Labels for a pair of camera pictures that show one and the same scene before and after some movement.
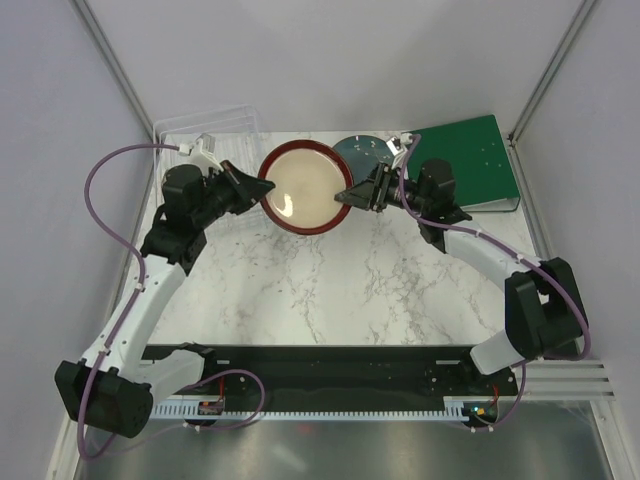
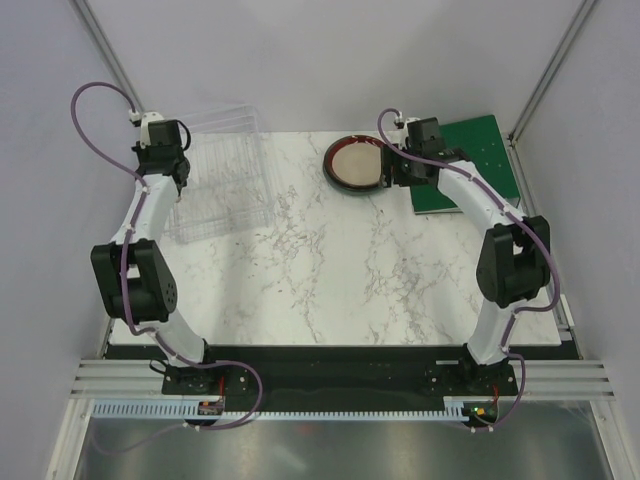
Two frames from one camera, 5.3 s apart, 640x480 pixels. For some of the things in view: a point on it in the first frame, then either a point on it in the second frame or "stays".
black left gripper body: (216, 199) → (143, 154)
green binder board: (484, 180) stays
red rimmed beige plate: (307, 175) → (354, 163)
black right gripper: (371, 192) → (390, 157)
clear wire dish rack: (236, 134) stays
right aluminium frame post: (577, 21) stays
